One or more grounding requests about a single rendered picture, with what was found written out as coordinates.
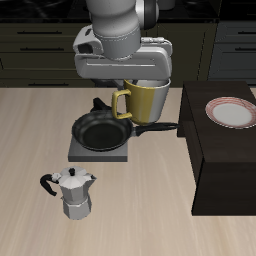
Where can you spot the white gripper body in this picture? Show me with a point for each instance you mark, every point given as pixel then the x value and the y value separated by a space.
pixel 146 65

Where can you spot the yellow and white mug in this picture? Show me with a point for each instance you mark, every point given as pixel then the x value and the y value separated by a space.
pixel 146 103

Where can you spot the white plate with red rim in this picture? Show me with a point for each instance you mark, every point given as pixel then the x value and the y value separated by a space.
pixel 231 113

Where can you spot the dark grey stove plate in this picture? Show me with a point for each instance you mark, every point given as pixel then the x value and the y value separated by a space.
pixel 96 156

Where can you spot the black frying pan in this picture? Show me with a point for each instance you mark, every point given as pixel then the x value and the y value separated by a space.
pixel 101 133

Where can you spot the dark kitchen cupboards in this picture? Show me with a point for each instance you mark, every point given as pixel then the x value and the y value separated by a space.
pixel 36 50

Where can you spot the dark wooden cabinet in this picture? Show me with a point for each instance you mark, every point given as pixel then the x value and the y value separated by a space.
pixel 220 160

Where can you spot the silver moka pot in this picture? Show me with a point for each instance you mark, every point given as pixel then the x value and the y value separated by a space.
pixel 76 195

